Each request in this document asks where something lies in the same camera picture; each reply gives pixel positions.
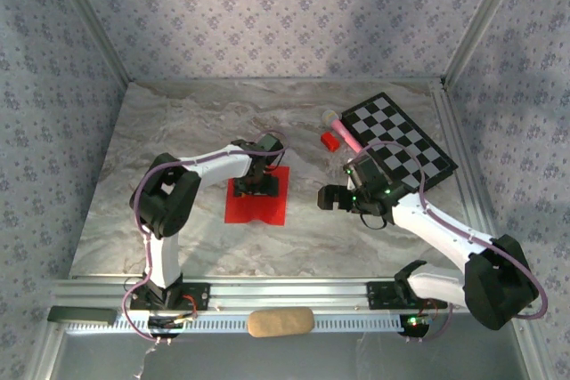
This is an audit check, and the red cloth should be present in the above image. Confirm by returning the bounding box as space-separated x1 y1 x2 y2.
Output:
224 166 290 226

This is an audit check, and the small red block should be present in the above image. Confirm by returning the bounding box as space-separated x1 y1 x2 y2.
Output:
320 131 342 152

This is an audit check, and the pink toy microphone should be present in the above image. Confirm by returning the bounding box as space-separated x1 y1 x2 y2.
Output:
321 109 364 154

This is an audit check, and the black white checkerboard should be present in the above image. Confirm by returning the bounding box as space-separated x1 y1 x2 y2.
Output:
340 92 460 192

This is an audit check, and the tan oval pad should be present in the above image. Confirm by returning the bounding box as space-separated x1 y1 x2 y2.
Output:
247 306 315 339

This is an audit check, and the black flat bar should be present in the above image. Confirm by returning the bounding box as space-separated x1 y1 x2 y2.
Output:
46 306 118 327

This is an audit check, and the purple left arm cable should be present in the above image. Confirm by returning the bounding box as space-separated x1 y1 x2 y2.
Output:
122 130 289 345

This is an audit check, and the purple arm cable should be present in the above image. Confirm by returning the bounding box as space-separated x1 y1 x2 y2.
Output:
355 140 550 345
122 130 289 345

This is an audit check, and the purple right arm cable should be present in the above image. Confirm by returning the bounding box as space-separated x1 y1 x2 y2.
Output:
355 140 550 345

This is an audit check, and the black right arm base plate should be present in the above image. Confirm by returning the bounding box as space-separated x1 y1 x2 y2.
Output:
365 280 449 311

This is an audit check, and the aluminium back rail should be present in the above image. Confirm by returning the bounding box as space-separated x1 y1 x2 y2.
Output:
126 77 446 85

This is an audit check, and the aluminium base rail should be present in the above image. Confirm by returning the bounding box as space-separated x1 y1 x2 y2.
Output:
51 279 468 314

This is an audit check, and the aluminium side rail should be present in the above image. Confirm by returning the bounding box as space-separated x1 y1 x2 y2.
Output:
429 81 495 239

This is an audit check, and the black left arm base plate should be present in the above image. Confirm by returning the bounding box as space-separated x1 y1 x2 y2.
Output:
128 281 211 311

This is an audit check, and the white slotted cable duct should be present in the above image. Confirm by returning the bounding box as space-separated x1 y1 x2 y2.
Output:
61 311 428 335

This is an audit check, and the aluminium frame post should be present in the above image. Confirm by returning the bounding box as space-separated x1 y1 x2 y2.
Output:
442 0 532 87

